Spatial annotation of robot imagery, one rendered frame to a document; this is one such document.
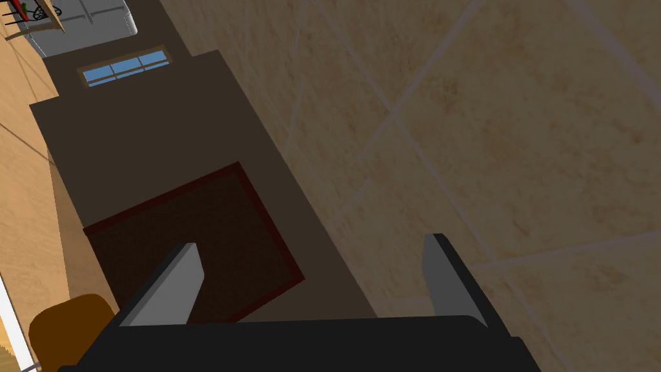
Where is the brown rounded chair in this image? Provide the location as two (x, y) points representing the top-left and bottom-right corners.
(28, 293), (120, 372)

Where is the dark red square panel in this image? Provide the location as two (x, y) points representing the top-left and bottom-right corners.
(82, 161), (306, 326)

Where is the blue window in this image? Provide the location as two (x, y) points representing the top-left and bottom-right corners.
(82, 49), (171, 88)

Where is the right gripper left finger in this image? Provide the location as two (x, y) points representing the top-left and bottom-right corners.
(118, 242), (205, 327)

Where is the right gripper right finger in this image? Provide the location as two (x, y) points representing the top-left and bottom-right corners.
(422, 232), (513, 338)

